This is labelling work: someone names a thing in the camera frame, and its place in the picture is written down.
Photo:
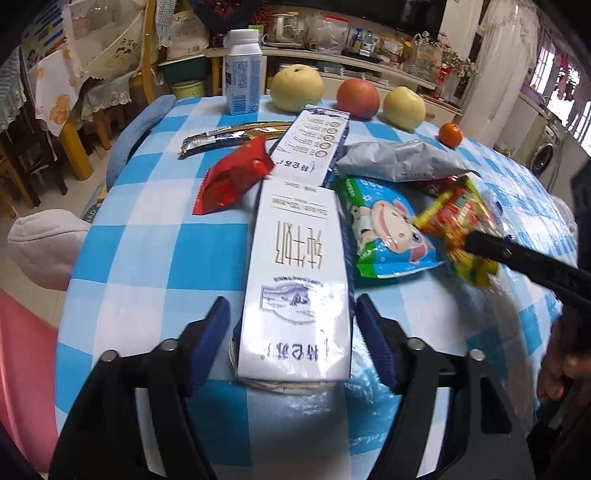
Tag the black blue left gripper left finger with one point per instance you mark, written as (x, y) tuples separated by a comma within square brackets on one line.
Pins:
[(101, 437)]

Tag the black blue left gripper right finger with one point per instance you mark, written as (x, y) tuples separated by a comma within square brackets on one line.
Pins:
[(483, 438)]

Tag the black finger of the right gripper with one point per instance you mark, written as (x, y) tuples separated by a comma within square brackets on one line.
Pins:
[(570, 284)]

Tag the yellow red noodle wrapper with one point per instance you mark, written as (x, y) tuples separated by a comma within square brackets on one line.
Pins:
[(455, 213)]

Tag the green blue cartoon snack bag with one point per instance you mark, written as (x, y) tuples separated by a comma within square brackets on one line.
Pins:
[(388, 244)]

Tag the silver foil bag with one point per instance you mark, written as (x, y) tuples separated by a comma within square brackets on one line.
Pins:
[(401, 162)]

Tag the white milk carton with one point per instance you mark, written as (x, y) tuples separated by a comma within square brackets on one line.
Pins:
[(297, 324), (307, 152)]

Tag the red snack packet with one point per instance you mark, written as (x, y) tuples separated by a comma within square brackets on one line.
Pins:
[(231, 177)]

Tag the gold black wrapper stick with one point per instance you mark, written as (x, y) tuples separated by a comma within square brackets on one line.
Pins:
[(231, 136)]

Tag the pink plastic trash bin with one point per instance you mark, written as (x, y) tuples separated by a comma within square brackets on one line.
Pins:
[(28, 355)]

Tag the person's hand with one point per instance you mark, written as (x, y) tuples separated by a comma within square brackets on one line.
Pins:
[(558, 365)]

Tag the washing machine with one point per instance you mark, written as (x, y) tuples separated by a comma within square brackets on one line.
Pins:
[(544, 157)]

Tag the small orange tangerine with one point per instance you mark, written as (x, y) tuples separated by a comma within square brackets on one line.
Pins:
[(450, 135)]

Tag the grey white cushion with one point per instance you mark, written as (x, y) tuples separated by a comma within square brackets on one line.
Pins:
[(45, 246)]

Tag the blue white checkered tablecloth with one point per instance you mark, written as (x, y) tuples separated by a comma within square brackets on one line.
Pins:
[(149, 266)]

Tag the small yellow pear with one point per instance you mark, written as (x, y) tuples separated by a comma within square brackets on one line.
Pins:
[(404, 108)]

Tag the white curtain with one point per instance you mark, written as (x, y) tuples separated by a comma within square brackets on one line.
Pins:
[(508, 50)]

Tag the red apple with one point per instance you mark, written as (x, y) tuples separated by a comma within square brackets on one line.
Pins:
[(359, 98)]

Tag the wooden chair with cover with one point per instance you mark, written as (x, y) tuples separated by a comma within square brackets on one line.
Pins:
[(27, 151)]

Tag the blue fabric chair back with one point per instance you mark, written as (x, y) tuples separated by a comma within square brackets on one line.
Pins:
[(134, 134)]

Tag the white tv cabinet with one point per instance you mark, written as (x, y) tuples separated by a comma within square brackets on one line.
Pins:
[(439, 112)]

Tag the large yellow pear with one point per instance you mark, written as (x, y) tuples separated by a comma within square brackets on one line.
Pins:
[(295, 87)]

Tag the green waste bucket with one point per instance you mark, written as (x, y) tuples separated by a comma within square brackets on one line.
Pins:
[(188, 89)]

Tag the white blue milk bottle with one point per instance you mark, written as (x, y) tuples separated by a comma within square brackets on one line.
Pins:
[(242, 64)]

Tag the mesh food cover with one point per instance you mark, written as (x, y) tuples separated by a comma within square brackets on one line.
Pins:
[(104, 37)]

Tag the dark blue flower bouquet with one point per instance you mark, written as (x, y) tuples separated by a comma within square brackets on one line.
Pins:
[(223, 16)]

